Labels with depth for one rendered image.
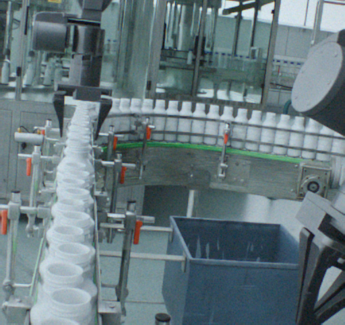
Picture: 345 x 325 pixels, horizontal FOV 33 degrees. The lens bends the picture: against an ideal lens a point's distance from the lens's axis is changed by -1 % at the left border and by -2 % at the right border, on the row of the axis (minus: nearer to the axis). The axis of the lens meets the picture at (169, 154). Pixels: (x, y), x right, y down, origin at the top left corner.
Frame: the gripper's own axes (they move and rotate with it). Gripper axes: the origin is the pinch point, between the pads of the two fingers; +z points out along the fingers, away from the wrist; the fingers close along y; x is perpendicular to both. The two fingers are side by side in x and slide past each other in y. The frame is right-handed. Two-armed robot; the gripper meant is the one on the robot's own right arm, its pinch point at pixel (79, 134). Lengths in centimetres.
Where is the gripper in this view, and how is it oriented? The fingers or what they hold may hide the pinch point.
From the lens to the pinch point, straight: 108.2
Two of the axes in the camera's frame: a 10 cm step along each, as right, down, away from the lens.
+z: -1.3, 9.8, 1.8
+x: 1.3, 2.0, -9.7
